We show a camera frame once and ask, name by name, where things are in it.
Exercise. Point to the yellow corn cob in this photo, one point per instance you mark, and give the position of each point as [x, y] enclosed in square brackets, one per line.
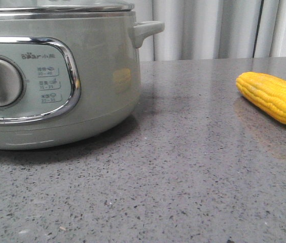
[265, 91]

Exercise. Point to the glass pot lid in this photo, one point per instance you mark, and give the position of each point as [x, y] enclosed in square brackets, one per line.
[64, 6]

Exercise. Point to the pale green electric pot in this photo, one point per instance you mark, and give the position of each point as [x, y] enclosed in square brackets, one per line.
[67, 74]

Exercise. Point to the white pleated curtain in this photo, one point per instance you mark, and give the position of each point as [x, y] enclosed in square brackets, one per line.
[214, 29]

